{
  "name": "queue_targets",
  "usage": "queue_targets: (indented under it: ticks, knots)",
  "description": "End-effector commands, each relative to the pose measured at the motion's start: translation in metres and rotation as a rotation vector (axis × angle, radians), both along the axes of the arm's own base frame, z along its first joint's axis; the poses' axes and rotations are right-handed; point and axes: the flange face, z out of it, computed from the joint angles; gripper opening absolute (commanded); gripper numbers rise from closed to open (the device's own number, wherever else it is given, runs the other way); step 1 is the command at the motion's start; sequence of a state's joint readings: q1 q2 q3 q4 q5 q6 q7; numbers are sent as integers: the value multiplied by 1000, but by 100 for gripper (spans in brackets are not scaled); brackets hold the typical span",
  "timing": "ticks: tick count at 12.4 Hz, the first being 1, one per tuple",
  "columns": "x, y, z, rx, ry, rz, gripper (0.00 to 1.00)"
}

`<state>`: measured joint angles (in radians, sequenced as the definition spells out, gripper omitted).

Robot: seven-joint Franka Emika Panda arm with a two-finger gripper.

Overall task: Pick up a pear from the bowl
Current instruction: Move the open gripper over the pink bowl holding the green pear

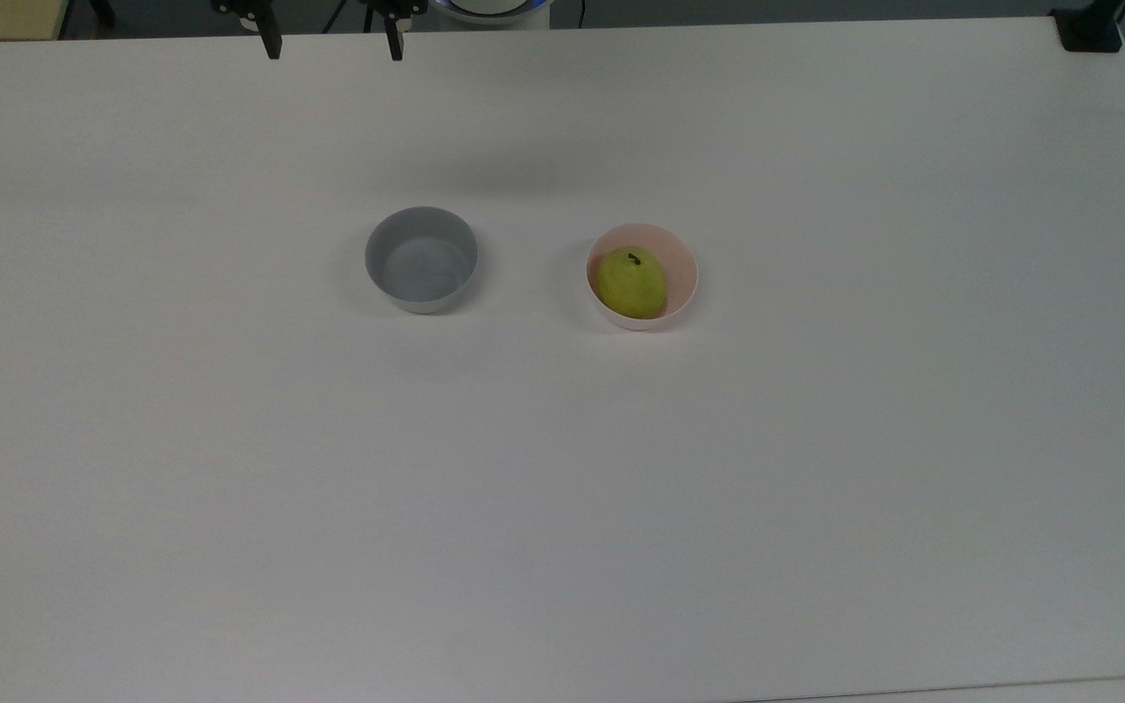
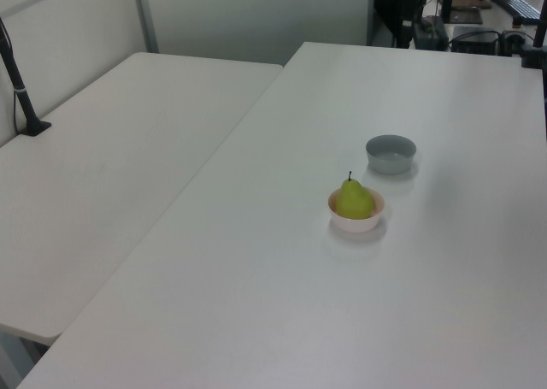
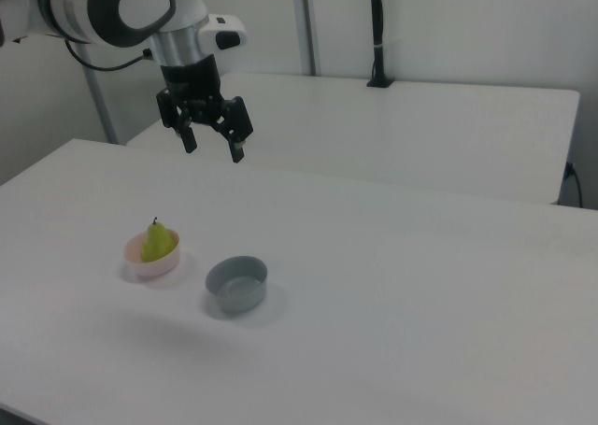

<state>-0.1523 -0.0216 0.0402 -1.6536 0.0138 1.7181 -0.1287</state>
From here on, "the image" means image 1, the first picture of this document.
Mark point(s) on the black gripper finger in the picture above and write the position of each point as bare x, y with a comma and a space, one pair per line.
393, 39
270, 41

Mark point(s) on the green pear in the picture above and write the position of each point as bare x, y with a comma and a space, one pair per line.
631, 283

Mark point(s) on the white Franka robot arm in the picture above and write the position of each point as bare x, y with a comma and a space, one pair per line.
490, 10

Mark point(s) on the grey bowl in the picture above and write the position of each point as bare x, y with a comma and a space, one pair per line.
422, 260

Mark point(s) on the pink bowl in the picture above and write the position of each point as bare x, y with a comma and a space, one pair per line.
685, 278

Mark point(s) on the black camera stand clamp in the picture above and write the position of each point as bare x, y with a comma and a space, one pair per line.
1090, 31

